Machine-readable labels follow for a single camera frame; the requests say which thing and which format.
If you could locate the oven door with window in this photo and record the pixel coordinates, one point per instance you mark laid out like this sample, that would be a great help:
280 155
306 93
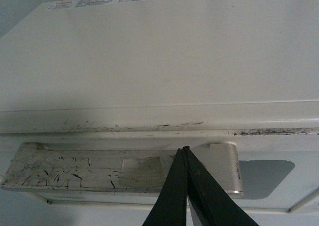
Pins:
262 170

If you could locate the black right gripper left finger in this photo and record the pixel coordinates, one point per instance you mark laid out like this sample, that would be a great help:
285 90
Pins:
170 207

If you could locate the cream toaster oven body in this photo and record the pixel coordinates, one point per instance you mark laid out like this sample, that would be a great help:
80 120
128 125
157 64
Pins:
164 65

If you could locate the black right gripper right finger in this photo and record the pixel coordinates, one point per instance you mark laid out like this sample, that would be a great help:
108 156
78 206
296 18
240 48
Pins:
209 203

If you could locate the beige oven door handle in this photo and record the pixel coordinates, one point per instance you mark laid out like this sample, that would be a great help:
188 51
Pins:
87 174

